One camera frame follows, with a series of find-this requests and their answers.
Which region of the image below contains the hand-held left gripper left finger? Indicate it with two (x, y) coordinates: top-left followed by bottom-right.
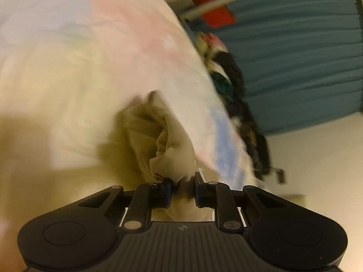
(76, 178), (174, 231)

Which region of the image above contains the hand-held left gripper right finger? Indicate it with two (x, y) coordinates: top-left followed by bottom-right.
(194, 171), (287, 231)

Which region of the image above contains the tan t-shirt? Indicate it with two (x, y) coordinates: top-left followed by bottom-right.
(115, 90), (217, 223)

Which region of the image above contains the dark clothes pile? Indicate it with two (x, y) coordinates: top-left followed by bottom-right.
(227, 95), (273, 176)

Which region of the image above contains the teal garment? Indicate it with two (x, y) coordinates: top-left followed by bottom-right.
(213, 72), (234, 98)

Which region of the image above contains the black garment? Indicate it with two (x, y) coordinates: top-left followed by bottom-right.
(216, 51), (247, 102)

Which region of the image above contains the pastel bed sheet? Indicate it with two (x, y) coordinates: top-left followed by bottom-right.
(0, 0), (257, 272)

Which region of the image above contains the pink cloth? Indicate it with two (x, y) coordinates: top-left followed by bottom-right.
(200, 33), (225, 49)

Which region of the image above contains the blue curtain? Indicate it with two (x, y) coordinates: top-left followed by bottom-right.
(211, 0), (363, 135)

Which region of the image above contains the red cloth box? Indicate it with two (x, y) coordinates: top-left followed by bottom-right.
(202, 5), (236, 29)

